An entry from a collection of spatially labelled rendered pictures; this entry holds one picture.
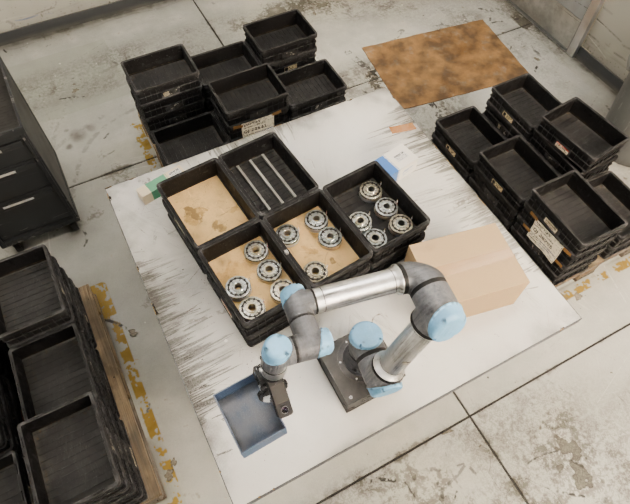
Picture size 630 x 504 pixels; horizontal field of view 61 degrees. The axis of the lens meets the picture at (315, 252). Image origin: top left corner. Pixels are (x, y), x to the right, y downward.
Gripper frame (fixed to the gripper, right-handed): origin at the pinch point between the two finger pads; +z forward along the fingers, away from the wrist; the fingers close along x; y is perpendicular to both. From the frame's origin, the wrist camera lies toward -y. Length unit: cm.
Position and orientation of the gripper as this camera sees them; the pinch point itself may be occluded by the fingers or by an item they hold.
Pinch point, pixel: (270, 400)
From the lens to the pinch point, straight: 170.8
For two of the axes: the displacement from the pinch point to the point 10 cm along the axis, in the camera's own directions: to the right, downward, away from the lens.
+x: -8.9, 2.9, -3.6
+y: -4.4, -7.7, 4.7
